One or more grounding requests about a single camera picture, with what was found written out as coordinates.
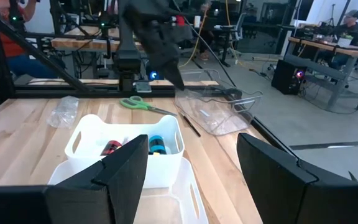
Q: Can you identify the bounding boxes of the black metal rig frame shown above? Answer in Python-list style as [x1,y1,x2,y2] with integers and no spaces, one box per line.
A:
[0,0,245,100]

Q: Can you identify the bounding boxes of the person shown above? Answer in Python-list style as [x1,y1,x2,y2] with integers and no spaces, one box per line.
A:
[0,0,58,78]
[329,9,358,71]

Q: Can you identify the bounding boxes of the white plastic bin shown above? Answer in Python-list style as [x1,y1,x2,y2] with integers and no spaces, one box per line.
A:
[64,114,185,189]

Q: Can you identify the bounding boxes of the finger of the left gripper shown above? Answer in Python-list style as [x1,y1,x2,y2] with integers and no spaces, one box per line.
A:
[162,62,182,91]
[172,60,186,91]

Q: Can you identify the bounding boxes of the wooden table grey legs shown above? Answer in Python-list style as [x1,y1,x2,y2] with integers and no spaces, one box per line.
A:
[284,36,358,111]

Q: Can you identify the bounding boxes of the wooden workstation table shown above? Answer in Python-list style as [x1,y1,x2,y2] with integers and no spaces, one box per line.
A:
[50,26,144,52]

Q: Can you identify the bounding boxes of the green-handled scissors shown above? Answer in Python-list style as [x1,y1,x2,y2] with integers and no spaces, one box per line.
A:
[119,95,177,117]

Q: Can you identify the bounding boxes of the frosted translucent plastic bin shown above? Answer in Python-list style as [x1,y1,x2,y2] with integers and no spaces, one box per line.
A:
[47,157,209,224]

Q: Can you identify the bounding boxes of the teal black striped paint bottle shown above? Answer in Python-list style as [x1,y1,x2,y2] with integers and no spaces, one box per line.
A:
[147,135,167,156]

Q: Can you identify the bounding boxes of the red black striped paint bottle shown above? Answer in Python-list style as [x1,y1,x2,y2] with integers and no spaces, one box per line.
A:
[100,139,123,156]

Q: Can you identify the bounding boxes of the grey office chair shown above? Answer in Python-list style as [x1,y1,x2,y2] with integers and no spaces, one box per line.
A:
[225,12,250,68]

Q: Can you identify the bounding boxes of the black computer tower pink light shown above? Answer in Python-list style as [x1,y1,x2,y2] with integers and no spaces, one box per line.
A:
[271,58,308,96]

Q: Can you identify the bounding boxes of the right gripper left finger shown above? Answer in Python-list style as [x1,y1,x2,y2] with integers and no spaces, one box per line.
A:
[45,134,149,224]

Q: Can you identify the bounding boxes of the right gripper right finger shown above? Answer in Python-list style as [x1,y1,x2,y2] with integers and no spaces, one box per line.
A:
[236,133,358,224]

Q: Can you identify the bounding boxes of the clear plastic bag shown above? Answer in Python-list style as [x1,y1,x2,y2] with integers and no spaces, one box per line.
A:
[45,95,80,129]

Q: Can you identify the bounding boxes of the black pen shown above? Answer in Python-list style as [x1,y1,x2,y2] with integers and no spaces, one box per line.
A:
[180,112,202,138]

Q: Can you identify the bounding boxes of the clear plastic bin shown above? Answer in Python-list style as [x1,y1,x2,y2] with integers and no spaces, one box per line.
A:
[175,68,264,137]

